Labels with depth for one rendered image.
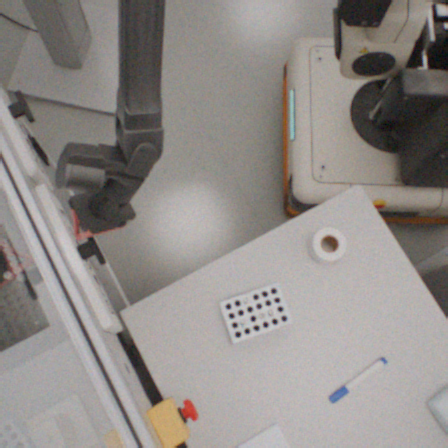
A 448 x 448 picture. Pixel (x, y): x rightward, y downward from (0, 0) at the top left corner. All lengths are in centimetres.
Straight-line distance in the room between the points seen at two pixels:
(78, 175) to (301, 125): 109
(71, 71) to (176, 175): 59
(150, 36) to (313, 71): 119
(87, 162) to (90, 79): 135
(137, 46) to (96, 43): 150
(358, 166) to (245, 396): 93
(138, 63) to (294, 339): 62
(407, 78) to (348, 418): 78
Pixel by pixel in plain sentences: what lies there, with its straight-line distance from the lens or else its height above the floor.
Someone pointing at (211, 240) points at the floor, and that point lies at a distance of 185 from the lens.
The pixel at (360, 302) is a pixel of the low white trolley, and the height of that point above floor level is 76.
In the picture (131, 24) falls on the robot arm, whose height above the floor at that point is 125.
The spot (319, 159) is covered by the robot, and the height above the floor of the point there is 28.
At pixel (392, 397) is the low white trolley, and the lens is 110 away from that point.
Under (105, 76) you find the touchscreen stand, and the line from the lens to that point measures 211.
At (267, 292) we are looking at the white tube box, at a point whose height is 80.
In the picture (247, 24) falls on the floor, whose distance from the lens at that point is 226.
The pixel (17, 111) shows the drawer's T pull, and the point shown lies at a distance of 107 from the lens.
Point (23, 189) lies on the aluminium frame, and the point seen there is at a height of 99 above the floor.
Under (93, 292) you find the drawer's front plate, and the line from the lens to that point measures 90.
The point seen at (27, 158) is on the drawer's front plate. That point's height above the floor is 93.
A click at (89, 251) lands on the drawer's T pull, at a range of 93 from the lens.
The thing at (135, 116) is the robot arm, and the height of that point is 115.
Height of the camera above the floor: 180
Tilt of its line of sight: 75 degrees down
